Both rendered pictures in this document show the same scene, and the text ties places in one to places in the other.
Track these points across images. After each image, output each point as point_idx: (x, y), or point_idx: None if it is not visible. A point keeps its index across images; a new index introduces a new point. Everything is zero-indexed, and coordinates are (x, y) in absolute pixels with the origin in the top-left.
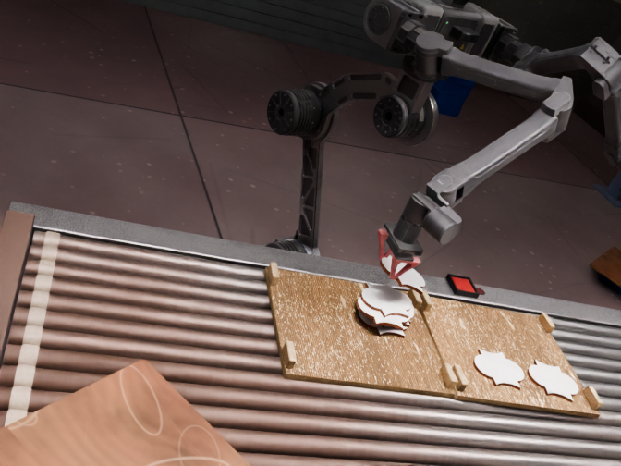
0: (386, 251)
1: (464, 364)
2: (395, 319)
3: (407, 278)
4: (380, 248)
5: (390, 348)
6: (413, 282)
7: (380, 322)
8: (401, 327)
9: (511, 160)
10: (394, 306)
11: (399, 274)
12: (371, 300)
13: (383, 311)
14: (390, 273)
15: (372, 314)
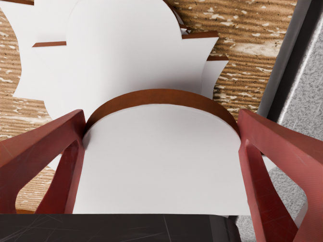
0: (261, 165)
1: (19, 195)
2: (45, 83)
3: (111, 187)
4: (273, 133)
5: (5, 44)
6: (105, 202)
7: (7, 18)
8: (15, 91)
9: None
10: (93, 100)
11: (58, 166)
12: (107, 17)
13: (54, 51)
14: (65, 118)
15: (40, 1)
